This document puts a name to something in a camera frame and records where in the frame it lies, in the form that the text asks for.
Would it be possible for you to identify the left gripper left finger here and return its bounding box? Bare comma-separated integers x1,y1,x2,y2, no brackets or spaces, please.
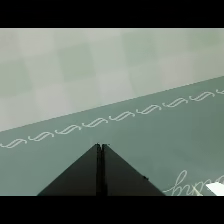
37,143,102,197

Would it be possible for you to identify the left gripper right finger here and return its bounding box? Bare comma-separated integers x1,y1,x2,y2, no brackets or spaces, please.
101,143,166,197

